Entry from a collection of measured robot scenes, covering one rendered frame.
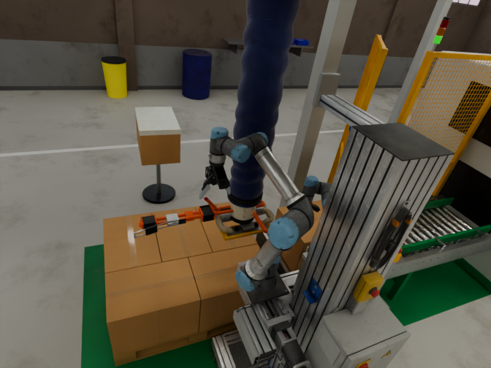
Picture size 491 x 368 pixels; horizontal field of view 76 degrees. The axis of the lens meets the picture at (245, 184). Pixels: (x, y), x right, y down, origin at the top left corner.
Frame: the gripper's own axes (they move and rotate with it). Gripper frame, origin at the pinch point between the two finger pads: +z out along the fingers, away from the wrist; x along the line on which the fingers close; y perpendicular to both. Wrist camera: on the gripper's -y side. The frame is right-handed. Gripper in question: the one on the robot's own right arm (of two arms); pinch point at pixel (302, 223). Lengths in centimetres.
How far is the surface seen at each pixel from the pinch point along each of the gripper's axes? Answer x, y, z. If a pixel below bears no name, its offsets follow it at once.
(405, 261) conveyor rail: 14, -111, 58
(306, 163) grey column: -116, -87, 35
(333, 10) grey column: -122, -78, -109
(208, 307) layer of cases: -8, 55, 73
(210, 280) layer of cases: -21, 50, 62
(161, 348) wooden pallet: -11, 89, 114
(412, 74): -195, -294, -35
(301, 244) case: -4.4, -8.8, 25.0
